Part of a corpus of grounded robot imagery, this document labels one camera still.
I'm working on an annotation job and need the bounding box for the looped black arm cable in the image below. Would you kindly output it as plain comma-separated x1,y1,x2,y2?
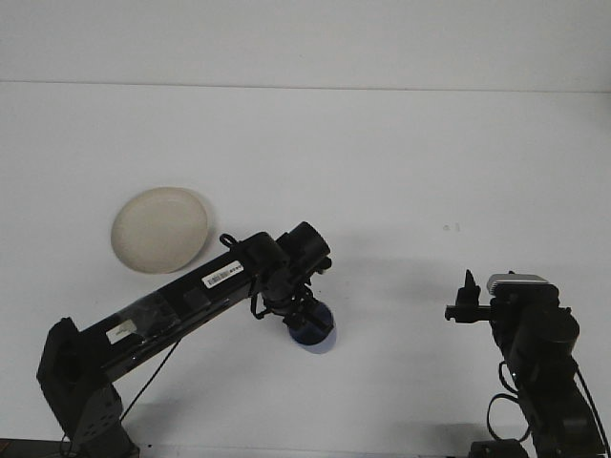
485,360,532,443

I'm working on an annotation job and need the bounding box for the pale round plate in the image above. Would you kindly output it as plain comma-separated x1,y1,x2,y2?
110,186,215,276

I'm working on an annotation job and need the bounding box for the pale blue cup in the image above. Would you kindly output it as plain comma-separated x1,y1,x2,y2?
289,302,339,358

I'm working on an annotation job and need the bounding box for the long black arm cable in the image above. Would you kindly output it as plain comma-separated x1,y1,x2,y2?
570,362,611,448
118,337,183,425

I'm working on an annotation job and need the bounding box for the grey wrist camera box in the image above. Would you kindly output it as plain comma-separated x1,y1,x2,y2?
486,273,559,297

